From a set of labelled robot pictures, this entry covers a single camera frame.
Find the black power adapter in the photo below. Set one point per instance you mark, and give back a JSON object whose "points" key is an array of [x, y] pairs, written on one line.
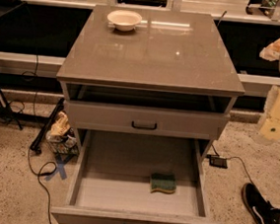
{"points": [[217, 161]]}

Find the grey drawer cabinet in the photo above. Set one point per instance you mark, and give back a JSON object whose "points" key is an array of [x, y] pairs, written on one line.
{"points": [[173, 61]]}

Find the white paper bowl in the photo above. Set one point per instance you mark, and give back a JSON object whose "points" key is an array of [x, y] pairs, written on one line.
{"points": [[124, 20]]}

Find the black drawer handle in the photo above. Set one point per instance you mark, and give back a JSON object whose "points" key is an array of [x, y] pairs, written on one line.
{"points": [[144, 126]]}

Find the black sneaker with white stripe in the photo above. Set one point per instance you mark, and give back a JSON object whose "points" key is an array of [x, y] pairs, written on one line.
{"points": [[262, 210]]}

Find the closed grey top drawer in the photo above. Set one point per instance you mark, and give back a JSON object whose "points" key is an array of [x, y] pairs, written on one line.
{"points": [[182, 124]]}

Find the open grey middle drawer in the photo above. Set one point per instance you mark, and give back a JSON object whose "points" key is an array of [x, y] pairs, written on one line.
{"points": [[111, 181]]}

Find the green yellow sponge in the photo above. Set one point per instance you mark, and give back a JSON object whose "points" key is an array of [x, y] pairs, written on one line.
{"points": [[162, 183]]}

